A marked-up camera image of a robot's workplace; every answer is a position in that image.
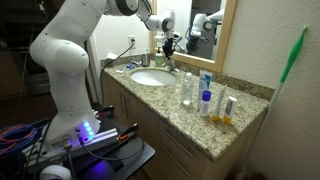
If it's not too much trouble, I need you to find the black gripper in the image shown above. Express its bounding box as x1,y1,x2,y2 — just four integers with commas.
163,37,176,60

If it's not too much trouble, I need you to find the chrome faucet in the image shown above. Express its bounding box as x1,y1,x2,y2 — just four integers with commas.
161,56,181,74

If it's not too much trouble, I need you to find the green soap dispenser bottle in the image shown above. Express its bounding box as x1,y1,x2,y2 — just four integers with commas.
154,46,165,68

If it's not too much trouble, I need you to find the grey metal cup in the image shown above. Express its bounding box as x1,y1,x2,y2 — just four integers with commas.
141,52,151,68

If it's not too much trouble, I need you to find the white oval sink basin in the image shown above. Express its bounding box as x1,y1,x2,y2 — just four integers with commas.
129,68,177,87

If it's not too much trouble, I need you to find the clear plastic bottle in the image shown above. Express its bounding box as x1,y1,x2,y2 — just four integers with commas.
181,72,195,107

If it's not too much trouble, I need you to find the blue toothbrush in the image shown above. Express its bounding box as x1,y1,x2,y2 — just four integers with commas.
125,62,139,71

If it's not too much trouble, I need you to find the white blue standing tube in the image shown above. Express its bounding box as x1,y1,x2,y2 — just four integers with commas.
197,69,213,111

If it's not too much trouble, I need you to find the small bottle blue cap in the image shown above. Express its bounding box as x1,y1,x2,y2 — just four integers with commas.
199,90,212,118

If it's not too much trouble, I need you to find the thin white tube orange cap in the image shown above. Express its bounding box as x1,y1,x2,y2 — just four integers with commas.
211,84,228,123

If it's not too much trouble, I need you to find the wooden vanity cabinet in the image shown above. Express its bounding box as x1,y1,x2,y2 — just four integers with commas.
101,72,268,180

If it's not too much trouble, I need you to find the short white tube orange cap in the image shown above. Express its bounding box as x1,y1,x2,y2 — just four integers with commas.
223,96,238,125

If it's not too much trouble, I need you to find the black orange clamp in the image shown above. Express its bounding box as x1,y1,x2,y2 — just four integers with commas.
117,123,140,141
94,105,115,120

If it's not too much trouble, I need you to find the black cart top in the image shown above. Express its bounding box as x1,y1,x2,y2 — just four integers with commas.
66,114,156,180

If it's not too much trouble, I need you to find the white round object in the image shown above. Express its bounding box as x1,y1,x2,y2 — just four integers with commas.
39,164,72,180

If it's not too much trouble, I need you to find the white wall outlet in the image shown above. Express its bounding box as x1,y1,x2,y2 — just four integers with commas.
128,35,137,50

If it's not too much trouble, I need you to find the wood framed wall mirror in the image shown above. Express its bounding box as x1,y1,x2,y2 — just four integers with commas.
148,0,238,73

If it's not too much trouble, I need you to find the black power cable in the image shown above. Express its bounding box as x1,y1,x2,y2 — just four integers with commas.
99,39,136,107

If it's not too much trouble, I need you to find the metal door handle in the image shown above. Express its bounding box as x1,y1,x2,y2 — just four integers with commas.
124,94,130,119

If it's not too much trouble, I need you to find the metal drawer handle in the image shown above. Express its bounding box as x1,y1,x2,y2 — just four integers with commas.
160,145,192,178
161,127,195,159

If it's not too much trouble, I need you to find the aluminium mounting rail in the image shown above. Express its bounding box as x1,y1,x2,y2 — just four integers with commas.
21,127,120,168

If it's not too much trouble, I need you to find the black base cable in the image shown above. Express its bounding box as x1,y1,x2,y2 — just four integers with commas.
77,133,146,162

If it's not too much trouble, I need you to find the green handled white mop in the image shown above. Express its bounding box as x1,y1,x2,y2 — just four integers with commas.
233,25,309,180

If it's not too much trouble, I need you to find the blue red cable coil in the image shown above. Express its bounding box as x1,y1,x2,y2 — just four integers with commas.
0,118,51,156

